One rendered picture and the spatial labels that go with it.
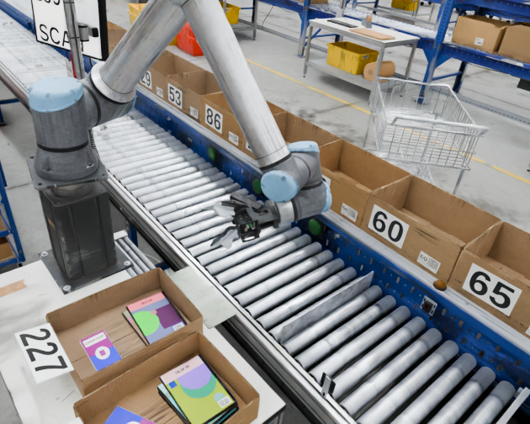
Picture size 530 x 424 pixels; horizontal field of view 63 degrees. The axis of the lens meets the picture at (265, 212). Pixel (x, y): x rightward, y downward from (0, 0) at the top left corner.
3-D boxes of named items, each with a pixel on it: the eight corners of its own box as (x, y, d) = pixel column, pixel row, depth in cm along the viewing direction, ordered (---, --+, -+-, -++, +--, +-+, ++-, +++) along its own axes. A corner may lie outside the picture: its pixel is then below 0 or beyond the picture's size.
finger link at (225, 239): (214, 257, 124) (236, 235, 122) (209, 243, 128) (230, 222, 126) (221, 261, 126) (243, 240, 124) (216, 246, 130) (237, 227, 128)
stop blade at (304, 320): (280, 343, 145) (283, 325, 140) (368, 288, 171) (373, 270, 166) (281, 344, 144) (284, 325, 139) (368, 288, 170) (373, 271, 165)
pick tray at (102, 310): (50, 336, 135) (43, 314, 130) (161, 286, 157) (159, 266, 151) (85, 404, 118) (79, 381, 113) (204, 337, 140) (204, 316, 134)
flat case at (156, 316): (150, 348, 132) (150, 345, 132) (126, 309, 145) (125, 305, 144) (190, 330, 140) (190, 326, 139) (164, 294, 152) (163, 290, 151)
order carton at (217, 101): (199, 124, 247) (200, 96, 237) (241, 115, 263) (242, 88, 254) (241, 152, 223) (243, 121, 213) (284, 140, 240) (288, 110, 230)
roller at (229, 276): (209, 284, 167) (209, 275, 164) (305, 239, 196) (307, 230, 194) (216, 293, 164) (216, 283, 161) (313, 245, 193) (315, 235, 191)
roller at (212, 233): (174, 249, 183) (174, 240, 180) (268, 212, 212) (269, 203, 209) (180, 255, 180) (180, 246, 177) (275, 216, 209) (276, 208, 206)
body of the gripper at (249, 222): (236, 225, 117) (278, 212, 119) (228, 205, 123) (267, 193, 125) (240, 244, 122) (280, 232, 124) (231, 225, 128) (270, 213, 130)
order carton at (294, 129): (241, 152, 223) (243, 120, 214) (283, 140, 240) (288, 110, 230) (294, 186, 199) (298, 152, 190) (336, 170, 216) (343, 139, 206)
